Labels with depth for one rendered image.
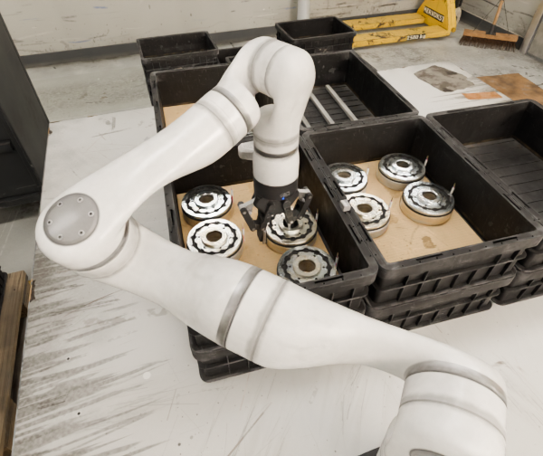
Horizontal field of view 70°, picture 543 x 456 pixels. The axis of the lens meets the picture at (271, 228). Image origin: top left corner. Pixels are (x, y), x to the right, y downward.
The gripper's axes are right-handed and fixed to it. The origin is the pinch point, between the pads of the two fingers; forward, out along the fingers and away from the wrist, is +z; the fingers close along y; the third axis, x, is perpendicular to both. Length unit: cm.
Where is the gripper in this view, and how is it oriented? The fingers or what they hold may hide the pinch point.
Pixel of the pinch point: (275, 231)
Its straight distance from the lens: 74.5
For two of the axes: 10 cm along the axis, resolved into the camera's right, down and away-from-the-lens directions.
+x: -3.3, -6.7, 6.6
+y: 9.4, -2.4, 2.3
